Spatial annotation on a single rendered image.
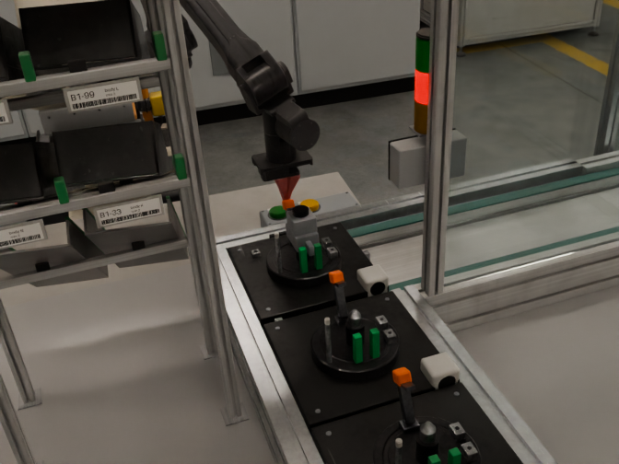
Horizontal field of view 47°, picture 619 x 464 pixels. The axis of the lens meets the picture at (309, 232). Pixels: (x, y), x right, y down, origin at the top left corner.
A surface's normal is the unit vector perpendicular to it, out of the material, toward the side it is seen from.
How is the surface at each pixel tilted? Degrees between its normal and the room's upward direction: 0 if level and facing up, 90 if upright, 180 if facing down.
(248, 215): 0
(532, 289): 90
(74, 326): 0
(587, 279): 90
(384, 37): 90
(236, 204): 0
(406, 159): 90
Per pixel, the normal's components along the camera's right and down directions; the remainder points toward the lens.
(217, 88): 0.27, 0.51
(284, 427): -0.06, -0.84
